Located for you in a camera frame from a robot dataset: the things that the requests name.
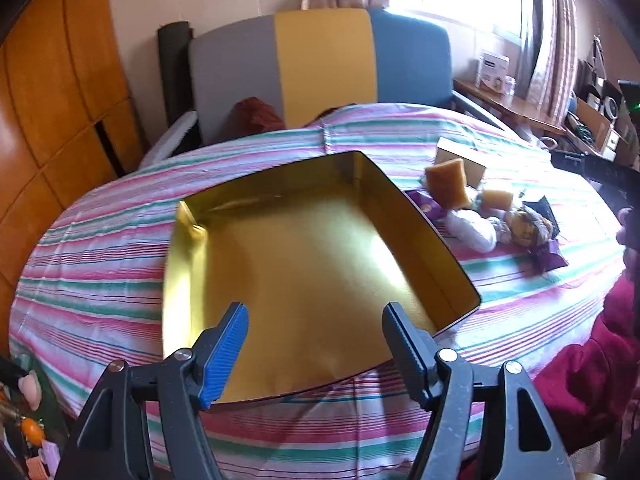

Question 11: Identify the orange toy ball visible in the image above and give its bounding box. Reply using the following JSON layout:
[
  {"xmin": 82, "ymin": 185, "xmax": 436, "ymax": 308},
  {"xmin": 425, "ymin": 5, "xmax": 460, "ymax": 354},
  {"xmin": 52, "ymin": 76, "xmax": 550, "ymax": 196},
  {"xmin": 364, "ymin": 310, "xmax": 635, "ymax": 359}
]
[{"xmin": 20, "ymin": 417, "xmax": 43, "ymax": 446}]

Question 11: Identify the purple snack packet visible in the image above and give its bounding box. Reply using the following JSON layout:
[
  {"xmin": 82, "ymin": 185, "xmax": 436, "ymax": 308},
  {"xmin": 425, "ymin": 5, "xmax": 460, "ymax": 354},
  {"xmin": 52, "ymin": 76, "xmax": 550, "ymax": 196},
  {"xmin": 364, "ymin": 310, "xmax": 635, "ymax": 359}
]
[
  {"xmin": 530, "ymin": 240, "xmax": 571, "ymax": 273},
  {"xmin": 405, "ymin": 187, "xmax": 451, "ymax": 223}
]

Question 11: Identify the white sofa armrest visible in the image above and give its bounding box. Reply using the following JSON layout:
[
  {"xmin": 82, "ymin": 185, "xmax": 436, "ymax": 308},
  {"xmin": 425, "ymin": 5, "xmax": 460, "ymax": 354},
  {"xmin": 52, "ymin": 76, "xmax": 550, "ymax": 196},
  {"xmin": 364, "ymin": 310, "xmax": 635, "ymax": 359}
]
[{"xmin": 139, "ymin": 110, "xmax": 201, "ymax": 168}]

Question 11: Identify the person's red garment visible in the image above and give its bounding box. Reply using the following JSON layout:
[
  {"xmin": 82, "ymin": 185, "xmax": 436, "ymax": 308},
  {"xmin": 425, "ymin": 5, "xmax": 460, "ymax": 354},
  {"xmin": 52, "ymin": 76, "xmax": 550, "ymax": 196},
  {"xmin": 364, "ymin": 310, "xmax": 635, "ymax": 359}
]
[{"xmin": 530, "ymin": 270, "xmax": 640, "ymax": 453}]

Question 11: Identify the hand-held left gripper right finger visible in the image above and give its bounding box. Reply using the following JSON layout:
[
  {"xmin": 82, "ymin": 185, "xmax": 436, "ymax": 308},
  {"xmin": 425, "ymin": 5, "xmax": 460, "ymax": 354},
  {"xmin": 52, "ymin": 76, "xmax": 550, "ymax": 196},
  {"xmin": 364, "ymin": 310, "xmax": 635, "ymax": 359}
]
[{"xmin": 381, "ymin": 301, "xmax": 576, "ymax": 480}]

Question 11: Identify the white printed box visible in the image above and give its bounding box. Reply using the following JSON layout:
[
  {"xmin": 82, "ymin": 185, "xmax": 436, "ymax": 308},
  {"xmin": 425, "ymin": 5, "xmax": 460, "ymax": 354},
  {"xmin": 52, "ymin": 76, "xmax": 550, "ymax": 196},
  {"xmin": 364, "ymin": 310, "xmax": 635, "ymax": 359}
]
[{"xmin": 475, "ymin": 50, "xmax": 511, "ymax": 92}]

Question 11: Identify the large yellow sponge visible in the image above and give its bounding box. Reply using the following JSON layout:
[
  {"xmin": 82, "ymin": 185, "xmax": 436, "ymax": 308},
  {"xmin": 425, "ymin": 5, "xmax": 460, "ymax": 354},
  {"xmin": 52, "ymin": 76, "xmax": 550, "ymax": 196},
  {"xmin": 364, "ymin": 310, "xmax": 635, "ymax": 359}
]
[{"xmin": 424, "ymin": 157, "xmax": 473, "ymax": 211}]

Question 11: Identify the wooden wardrobe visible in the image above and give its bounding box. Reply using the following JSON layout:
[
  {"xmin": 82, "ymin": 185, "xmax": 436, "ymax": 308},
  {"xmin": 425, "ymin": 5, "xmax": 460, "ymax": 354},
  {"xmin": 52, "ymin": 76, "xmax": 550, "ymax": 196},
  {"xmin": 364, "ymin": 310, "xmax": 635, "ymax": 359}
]
[{"xmin": 0, "ymin": 0, "xmax": 146, "ymax": 286}]

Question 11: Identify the pink plastic toy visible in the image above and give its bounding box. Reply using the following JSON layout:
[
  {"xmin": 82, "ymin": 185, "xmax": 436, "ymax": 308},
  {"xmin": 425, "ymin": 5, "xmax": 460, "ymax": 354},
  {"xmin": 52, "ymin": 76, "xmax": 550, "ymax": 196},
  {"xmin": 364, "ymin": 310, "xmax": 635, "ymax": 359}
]
[
  {"xmin": 15, "ymin": 370, "xmax": 43, "ymax": 406},
  {"xmin": 27, "ymin": 440, "xmax": 61, "ymax": 476}
]

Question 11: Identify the striped bed sheet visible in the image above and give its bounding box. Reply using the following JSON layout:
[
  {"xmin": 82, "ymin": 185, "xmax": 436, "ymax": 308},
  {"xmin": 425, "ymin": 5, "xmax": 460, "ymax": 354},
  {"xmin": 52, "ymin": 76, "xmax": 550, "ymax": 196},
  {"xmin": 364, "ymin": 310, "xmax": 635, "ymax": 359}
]
[{"xmin": 7, "ymin": 102, "xmax": 631, "ymax": 480}]

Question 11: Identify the small yellow sponge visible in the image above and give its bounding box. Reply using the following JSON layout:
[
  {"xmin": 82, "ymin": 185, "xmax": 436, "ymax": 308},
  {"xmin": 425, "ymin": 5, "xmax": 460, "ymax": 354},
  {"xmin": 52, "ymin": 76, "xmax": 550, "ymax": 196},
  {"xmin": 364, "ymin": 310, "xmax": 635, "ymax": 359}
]
[{"xmin": 479, "ymin": 187, "xmax": 516, "ymax": 211}]

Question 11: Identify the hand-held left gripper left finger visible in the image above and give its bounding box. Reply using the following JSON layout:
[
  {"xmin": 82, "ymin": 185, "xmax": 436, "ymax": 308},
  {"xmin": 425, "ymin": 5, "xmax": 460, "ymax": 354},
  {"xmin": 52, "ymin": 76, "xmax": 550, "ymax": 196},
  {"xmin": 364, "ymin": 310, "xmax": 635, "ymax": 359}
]
[{"xmin": 55, "ymin": 301, "xmax": 249, "ymax": 480}]

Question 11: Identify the cream cardboard box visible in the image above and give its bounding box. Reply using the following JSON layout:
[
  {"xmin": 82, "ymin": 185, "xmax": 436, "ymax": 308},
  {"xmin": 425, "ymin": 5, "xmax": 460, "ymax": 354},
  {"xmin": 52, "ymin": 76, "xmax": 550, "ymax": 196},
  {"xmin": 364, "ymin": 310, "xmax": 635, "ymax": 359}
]
[{"xmin": 436, "ymin": 140, "xmax": 488, "ymax": 186}]

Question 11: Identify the grey yellow blue sofa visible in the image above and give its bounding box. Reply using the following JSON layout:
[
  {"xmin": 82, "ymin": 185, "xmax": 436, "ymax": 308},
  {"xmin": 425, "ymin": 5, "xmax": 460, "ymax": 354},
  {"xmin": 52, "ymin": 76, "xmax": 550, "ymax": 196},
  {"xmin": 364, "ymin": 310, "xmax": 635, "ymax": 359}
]
[{"xmin": 187, "ymin": 7, "xmax": 456, "ymax": 143}]

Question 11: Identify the black rolled mat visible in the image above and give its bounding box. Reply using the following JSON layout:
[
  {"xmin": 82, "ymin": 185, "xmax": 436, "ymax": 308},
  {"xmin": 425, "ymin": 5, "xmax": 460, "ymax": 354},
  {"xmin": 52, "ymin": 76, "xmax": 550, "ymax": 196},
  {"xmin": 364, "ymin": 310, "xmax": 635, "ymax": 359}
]
[{"xmin": 157, "ymin": 21, "xmax": 201, "ymax": 126}]

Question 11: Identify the gold metal tin box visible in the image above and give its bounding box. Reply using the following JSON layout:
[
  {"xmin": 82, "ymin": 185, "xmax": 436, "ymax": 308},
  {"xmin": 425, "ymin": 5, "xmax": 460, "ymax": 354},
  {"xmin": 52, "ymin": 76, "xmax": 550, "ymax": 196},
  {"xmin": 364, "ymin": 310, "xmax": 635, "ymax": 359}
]
[{"xmin": 161, "ymin": 150, "xmax": 482, "ymax": 405}]

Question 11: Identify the grey sofa armrest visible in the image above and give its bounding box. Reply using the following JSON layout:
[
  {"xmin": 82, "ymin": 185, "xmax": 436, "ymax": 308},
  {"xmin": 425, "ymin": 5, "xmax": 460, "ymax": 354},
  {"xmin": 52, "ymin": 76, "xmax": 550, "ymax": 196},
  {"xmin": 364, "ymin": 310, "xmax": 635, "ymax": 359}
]
[{"xmin": 452, "ymin": 91, "xmax": 506, "ymax": 128}]

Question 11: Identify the brown cardboard box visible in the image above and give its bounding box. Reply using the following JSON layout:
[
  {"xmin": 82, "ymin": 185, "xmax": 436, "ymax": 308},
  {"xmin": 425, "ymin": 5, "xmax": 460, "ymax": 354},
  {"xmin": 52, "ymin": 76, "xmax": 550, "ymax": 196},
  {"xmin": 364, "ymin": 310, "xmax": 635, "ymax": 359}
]
[{"xmin": 575, "ymin": 95, "xmax": 623, "ymax": 151}]

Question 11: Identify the wooden desk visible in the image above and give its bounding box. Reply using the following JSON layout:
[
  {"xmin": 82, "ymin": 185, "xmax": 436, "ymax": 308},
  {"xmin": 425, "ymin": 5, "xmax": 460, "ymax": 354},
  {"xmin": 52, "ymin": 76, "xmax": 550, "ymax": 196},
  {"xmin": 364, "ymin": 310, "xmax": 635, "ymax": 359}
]
[{"xmin": 452, "ymin": 77, "xmax": 566, "ymax": 136}]

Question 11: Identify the person's right hand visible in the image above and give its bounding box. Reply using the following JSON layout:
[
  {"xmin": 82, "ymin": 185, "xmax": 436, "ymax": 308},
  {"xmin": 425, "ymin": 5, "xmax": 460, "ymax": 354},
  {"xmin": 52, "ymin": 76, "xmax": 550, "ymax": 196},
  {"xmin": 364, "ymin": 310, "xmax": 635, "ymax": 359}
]
[{"xmin": 617, "ymin": 207, "xmax": 640, "ymax": 262}]

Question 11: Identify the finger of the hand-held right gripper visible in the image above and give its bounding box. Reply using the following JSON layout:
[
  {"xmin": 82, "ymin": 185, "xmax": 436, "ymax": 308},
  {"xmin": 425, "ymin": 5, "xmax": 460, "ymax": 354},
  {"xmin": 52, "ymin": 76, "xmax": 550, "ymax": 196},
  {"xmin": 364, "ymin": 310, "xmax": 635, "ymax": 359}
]
[{"xmin": 550, "ymin": 149, "xmax": 619, "ymax": 187}]

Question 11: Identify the white plastic bag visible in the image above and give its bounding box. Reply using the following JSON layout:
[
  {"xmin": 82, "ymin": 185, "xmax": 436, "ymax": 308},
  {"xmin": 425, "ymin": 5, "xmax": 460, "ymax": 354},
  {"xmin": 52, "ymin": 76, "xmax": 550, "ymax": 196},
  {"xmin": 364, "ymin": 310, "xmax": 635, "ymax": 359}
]
[{"xmin": 445, "ymin": 207, "xmax": 498, "ymax": 253}]

